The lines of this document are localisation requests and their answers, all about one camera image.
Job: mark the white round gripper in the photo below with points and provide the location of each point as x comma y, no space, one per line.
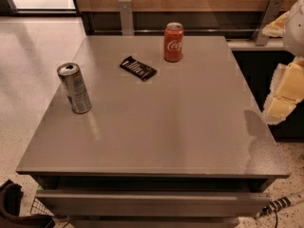
294,32

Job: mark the red coke can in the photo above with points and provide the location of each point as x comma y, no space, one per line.
172,45

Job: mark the silver blue energy drink can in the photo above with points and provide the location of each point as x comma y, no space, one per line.
74,85

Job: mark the black snack bar wrapper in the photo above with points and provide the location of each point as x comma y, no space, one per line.
137,68

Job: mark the grey drawer cabinet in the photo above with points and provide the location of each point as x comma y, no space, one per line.
193,126

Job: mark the grey cabinet drawer front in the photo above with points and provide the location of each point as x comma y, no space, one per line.
152,203

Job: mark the dark brown curved object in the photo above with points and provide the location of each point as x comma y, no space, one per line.
10,205

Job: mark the right metal wall bracket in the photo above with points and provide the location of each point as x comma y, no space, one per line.
269,15

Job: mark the metal wall bracket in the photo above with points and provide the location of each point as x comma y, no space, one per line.
269,15
126,16

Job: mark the left metal wall bracket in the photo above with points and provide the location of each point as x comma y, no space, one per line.
126,16

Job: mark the black wire basket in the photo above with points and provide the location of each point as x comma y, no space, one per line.
38,208

